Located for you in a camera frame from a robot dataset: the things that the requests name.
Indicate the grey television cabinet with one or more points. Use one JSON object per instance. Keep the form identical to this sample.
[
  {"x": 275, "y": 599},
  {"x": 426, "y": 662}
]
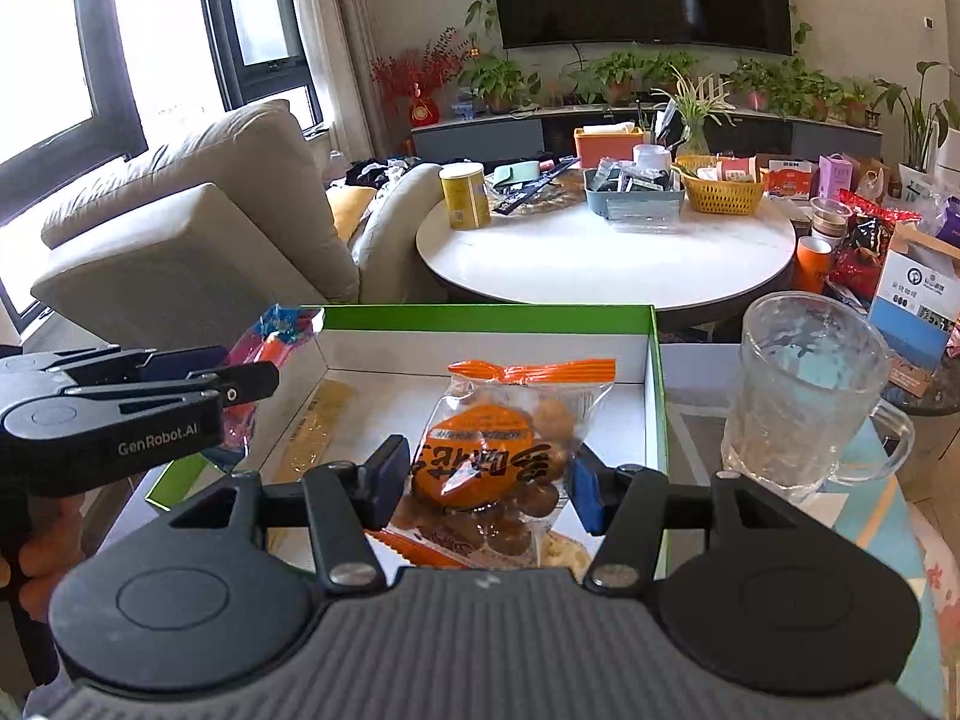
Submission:
[{"x": 480, "y": 136}]

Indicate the long yellow snack packet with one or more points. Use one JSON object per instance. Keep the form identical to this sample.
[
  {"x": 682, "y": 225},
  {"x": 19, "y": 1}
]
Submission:
[{"x": 319, "y": 427}]

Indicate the grey-blue storage basket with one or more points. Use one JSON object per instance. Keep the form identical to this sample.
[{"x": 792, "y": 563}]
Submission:
[{"x": 637, "y": 199}]

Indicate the black framed window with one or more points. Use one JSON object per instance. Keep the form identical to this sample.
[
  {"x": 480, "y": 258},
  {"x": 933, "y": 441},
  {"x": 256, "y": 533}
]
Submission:
[{"x": 217, "y": 7}]

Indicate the teal pouch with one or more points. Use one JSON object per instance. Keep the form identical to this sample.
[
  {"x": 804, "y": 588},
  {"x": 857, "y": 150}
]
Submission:
[{"x": 516, "y": 172}]

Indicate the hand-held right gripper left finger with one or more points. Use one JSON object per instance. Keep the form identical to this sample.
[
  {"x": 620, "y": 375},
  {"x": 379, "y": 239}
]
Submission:
[{"x": 394, "y": 472}]

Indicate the yellow woven basket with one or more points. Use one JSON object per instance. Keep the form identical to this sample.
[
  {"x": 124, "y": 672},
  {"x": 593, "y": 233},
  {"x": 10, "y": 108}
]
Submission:
[{"x": 724, "y": 195}]

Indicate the dark clothes pile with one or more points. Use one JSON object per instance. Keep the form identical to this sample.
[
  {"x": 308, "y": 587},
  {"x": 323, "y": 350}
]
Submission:
[{"x": 375, "y": 171}]

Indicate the round white table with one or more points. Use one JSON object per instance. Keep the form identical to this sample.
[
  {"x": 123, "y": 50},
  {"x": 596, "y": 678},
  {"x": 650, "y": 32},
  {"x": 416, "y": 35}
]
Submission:
[{"x": 570, "y": 255}]

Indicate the spider plant in glass vase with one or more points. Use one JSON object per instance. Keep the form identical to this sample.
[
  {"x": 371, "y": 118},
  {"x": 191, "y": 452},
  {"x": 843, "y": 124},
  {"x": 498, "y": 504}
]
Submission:
[{"x": 694, "y": 109}]

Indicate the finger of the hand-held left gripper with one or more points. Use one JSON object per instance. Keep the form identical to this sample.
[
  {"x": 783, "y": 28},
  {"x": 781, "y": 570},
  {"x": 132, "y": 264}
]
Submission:
[
  {"x": 180, "y": 364},
  {"x": 247, "y": 382}
]

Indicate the beige sofa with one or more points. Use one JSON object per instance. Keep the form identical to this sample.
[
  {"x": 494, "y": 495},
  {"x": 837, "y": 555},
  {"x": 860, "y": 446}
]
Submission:
[{"x": 195, "y": 225}]

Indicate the white curtain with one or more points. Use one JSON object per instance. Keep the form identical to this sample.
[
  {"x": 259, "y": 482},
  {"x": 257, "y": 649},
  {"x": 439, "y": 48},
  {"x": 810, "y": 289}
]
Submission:
[{"x": 341, "y": 30}]

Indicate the row of potted plants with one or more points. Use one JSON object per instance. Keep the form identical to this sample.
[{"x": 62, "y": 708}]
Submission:
[{"x": 495, "y": 79}]

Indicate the clear glass mug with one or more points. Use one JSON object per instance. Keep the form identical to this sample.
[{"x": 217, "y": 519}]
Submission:
[{"x": 795, "y": 405}]

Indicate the pink box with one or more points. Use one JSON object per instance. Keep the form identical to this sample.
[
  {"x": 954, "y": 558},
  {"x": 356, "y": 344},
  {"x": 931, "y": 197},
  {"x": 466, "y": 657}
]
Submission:
[{"x": 836, "y": 176}]

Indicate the orange striped snack packet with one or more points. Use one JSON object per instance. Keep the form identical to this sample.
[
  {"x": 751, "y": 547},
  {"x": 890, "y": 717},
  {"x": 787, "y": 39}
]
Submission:
[{"x": 427, "y": 549}]

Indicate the green cardboard box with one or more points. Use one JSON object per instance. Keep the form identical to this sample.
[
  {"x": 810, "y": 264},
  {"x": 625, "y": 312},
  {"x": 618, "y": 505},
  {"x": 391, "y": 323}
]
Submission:
[{"x": 480, "y": 317}]

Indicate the yellow can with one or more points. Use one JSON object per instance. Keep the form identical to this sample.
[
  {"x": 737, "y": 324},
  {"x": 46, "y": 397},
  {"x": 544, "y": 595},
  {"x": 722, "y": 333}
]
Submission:
[{"x": 463, "y": 195}]

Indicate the orange tissue box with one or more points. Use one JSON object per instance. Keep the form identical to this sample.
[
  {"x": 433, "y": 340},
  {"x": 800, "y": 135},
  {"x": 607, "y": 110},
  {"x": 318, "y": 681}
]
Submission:
[{"x": 604, "y": 146}]

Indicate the tall plant in white pot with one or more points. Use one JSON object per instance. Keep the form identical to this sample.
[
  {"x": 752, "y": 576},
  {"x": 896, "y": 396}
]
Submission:
[{"x": 919, "y": 120}]

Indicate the pale biscuit packet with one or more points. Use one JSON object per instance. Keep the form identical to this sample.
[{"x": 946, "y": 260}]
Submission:
[{"x": 566, "y": 551}]

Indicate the orange and white box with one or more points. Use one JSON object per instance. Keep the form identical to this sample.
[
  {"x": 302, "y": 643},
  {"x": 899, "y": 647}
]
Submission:
[{"x": 789, "y": 181}]

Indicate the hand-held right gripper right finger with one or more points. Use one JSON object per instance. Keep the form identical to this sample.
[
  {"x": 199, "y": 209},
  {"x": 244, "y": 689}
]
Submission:
[{"x": 585, "y": 495}]

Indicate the red snack bag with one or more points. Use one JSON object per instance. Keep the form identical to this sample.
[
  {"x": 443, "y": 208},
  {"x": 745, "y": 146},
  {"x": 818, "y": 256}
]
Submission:
[{"x": 862, "y": 247}]

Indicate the white and blue carton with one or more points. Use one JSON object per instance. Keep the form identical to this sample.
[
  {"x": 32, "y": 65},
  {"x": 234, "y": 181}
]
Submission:
[{"x": 911, "y": 292}]

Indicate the person's left hand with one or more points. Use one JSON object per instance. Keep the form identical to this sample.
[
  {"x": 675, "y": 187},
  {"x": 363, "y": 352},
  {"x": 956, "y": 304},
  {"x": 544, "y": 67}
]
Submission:
[{"x": 52, "y": 540}]

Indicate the white cup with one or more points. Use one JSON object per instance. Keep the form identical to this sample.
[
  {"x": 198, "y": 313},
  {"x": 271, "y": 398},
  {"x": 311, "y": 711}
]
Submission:
[{"x": 651, "y": 157}]

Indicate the stacked paper cups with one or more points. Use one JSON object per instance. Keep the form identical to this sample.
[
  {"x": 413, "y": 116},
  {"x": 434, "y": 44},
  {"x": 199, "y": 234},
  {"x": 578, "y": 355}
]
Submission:
[{"x": 829, "y": 221}]

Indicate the red flower decoration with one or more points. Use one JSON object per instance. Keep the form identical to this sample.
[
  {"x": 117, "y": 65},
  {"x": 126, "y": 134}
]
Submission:
[{"x": 412, "y": 71}]

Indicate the yellow cushion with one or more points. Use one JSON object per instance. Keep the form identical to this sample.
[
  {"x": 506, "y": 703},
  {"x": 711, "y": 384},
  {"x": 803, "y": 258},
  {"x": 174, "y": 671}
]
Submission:
[{"x": 349, "y": 210}]

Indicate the clear snack packet orange seal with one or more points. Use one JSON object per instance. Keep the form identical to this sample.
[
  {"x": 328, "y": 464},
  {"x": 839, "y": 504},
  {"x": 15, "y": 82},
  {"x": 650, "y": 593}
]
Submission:
[{"x": 480, "y": 450}]

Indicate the red and blue candy packet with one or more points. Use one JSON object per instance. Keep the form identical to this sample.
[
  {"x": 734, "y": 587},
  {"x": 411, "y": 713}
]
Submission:
[{"x": 279, "y": 341}]

